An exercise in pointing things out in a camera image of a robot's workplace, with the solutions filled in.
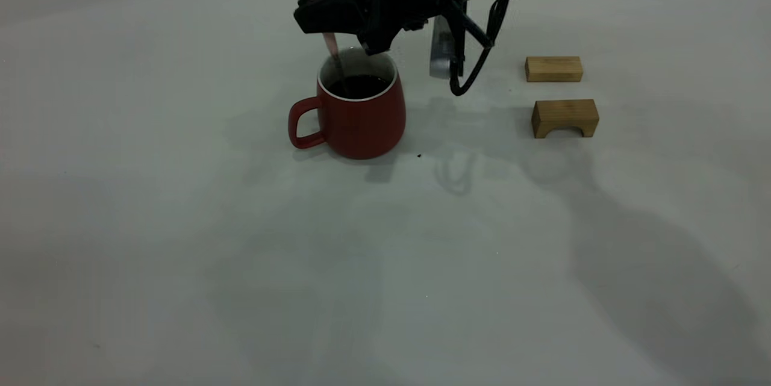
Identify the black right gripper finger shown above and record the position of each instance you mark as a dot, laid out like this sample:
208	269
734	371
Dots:
337	12

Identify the red ceramic mug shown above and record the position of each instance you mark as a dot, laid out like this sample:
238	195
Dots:
364	127

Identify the plain rectangular wooden block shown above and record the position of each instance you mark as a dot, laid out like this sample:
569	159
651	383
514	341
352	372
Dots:
553	70

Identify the arched wooden block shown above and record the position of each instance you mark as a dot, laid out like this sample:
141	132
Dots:
563	112

